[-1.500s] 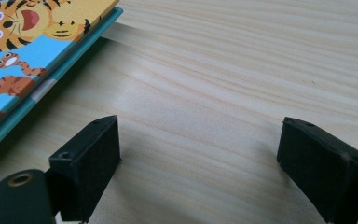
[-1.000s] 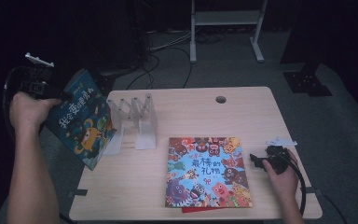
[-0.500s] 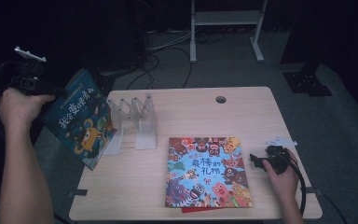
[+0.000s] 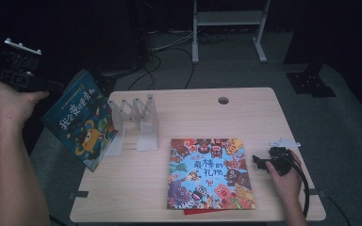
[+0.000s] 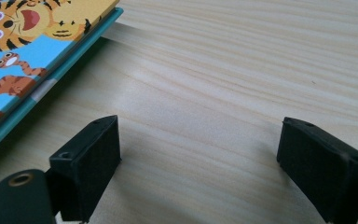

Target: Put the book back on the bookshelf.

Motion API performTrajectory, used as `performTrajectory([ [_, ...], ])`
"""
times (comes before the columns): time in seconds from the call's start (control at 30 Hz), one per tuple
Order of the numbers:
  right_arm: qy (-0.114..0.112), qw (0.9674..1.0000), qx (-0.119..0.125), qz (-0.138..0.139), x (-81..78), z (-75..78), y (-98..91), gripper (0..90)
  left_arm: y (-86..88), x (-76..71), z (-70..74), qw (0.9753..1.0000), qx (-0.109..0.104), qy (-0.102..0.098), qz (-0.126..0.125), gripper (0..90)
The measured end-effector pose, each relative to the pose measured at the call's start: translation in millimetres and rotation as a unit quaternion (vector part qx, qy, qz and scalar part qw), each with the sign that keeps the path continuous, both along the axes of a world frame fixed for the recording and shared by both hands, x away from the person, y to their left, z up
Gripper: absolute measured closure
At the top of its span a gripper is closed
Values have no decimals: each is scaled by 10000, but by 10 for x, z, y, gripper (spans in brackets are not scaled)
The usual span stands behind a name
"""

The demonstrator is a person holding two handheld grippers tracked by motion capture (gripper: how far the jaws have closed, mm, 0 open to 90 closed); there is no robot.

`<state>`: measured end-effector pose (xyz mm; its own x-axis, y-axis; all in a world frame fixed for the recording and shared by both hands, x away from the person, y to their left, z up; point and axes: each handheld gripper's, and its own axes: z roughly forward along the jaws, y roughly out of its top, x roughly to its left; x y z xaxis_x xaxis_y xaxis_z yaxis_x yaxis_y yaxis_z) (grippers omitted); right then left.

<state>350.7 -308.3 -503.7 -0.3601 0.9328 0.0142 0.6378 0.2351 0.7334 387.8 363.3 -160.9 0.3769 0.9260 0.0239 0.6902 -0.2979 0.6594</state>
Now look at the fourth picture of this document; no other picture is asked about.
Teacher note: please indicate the colourful animals picture book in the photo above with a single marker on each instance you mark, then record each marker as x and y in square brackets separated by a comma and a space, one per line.
[210, 175]

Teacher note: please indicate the white metal frame stand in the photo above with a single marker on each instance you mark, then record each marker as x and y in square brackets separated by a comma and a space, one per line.
[229, 18]

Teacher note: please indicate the grey tape strip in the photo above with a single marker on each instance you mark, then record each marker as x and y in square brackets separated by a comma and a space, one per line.
[79, 195]
[315, 192]

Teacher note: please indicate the white expandable book stand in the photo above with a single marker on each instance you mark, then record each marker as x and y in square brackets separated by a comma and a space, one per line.
[146, 132]

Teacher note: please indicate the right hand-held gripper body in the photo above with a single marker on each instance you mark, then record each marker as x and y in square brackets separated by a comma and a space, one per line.
[281, 160]

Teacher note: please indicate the black metal stand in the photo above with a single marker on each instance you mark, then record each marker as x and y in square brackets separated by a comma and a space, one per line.
[309, 83]
[105, 84]

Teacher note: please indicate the blue monster picture book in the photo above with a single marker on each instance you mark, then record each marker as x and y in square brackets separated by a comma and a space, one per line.
[81, 125]

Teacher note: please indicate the person's right hand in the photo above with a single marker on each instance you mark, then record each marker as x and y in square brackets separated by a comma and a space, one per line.
[287, 188]

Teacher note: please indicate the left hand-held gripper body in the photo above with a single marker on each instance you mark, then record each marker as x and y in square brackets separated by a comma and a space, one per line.
[22, 75]

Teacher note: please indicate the red picture book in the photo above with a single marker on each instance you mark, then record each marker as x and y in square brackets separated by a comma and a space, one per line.
[204, 211]

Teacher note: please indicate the person's left hand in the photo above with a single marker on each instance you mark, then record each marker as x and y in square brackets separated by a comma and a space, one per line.
[8, 106]

